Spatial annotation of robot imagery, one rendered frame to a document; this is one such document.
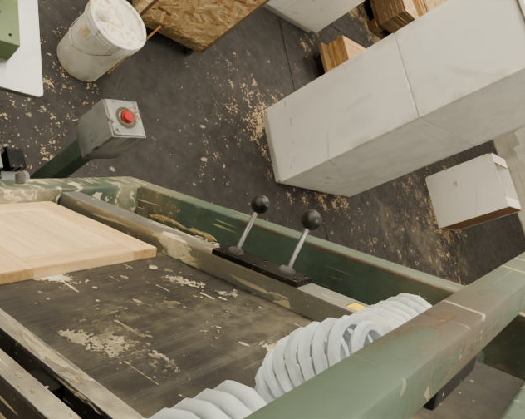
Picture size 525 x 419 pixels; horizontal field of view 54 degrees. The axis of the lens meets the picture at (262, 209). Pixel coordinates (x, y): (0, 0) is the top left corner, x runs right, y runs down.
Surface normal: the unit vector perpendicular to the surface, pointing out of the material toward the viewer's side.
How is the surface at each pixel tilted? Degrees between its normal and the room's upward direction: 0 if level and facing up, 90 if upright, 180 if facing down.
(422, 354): 57
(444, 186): 90
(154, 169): 0
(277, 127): 90
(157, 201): 90
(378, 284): 90
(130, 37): 0
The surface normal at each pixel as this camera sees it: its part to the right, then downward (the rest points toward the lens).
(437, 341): 0.14, -0.97
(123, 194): 0.77, 0.24
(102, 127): -0.62, 0.07
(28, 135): 0.73, -0.32
